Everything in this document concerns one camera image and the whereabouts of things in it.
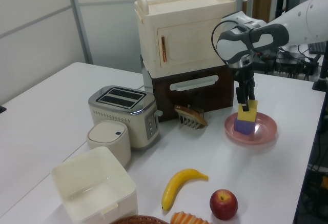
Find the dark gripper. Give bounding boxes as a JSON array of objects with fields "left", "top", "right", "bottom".
[{"left": 230, "top": 65, "right": 256, "bottom": 113}]

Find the yellow cube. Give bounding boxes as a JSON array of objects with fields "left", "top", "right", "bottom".
[{"left": 237, "top": 99, "right": 259, "bottom": 123}]

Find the purple cube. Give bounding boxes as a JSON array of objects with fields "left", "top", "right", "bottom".
[{"left": 233, "top": 117, "right": 257, "bottom": 136}]

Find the pink ceramic plate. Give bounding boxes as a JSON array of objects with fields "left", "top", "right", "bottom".
[{"left": 224, "top": 111, "right": 278, "bottom": 146}]

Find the dark brown drawer box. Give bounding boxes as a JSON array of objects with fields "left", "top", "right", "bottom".
[{"left": 140, "top": 54, "right": 235, "bottom": 124}]

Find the brown bread slice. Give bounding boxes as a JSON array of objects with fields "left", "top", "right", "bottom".
[{"left": 174, "top": 105, "right": 209, "bottom": 127}]

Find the black clamp stand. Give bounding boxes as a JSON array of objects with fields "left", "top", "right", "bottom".
[{"left": 311, "top": 52, "right": 328, "bottom": 92}]

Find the cream toy cabinet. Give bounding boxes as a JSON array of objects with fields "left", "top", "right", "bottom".
[{"left": 134, "top": 0, "right": 237, "bottom": 75}]

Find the red apple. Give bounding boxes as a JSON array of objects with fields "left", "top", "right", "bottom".
[{"left": 209, "top": 189, "right": 239, "bottom": 221}]

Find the yellow banana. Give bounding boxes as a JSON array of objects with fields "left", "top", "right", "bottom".
[{"left": 161, "top": 168, "right": 209, "bottom": 211}]

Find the silver two-slot toaster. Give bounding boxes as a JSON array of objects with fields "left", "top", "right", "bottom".
[{"left": 88, "top": 85, "right": 163, "bottom": 151}]

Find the striped spiral bread roll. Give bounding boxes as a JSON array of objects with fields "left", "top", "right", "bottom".
[{"left": 170, "top": 211, "right": 214, "bottom": 224}]

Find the small cream lidded bin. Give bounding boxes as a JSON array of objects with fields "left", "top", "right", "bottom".
[{"left": 86, "top": 120, "right": 132, "bottom": 169}]

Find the brown wicker basket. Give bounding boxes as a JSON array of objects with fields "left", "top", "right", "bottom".
[{"left": 109, "top": 214, "right": 170, "bottom": 224}]

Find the cream plastic open box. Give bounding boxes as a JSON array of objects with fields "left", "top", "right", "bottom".
[{"left": 51, "top": 146, "right": 138, "bottom": 222}]

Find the white drawer handle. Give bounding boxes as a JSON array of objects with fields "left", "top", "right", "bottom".
[{"left": 169, "top": 74, "right": 219, "bottom": 92}]

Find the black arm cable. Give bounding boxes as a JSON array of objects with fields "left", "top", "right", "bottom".
[{"left": 211, "top": 18, "right": 255, "bottom": 67}]

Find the copper cabinet door handle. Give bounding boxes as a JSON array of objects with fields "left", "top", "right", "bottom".
[{"left": 160, "top": 35, "right": 169, "bottom": 63}]

